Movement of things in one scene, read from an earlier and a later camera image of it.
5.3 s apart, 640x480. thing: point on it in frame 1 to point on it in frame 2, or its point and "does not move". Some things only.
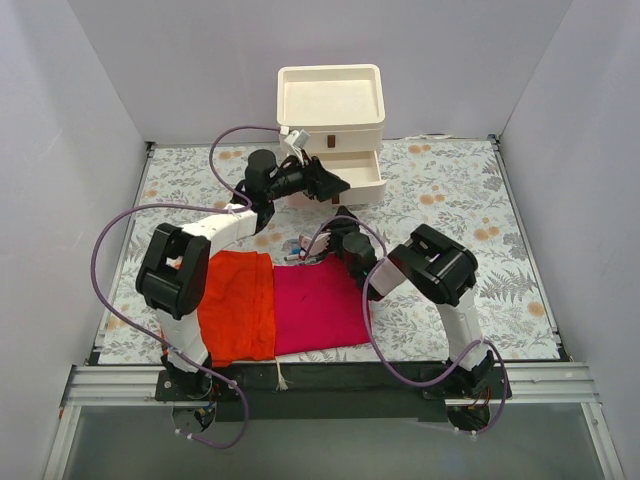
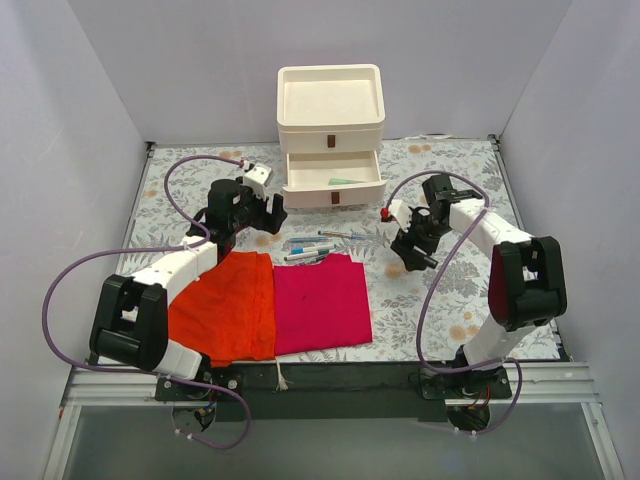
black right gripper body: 341,228 to 409,245
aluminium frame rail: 550,385 does not move
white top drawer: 341,138 does not move
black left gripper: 311,176 to 267,212
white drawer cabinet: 342,109 does not move
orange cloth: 236,308 does not move
